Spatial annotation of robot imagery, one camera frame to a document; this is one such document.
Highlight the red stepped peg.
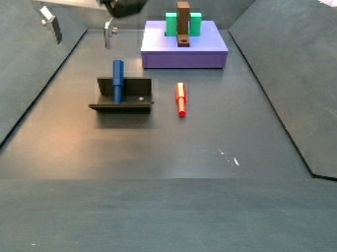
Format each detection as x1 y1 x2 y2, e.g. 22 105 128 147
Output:
175 83 187 117

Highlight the brown L-shaped block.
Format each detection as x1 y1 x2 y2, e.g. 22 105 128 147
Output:
176 1 190 47

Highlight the green U-shaped block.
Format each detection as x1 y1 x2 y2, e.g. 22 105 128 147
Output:
164 12 203 36

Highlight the blue stepped peg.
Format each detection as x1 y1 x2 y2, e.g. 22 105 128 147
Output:
113 60 124 104

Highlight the black angled fixture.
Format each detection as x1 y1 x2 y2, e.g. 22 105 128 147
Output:
89 77 152 112

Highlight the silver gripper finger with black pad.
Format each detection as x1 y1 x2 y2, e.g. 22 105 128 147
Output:
40 6 61 44

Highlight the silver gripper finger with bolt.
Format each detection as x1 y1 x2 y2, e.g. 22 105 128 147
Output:
104 20 119 49

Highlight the purple base block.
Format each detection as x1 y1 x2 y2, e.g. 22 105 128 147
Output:
140 21 228 69

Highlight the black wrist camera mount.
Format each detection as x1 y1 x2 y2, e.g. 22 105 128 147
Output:
97 0 147 18

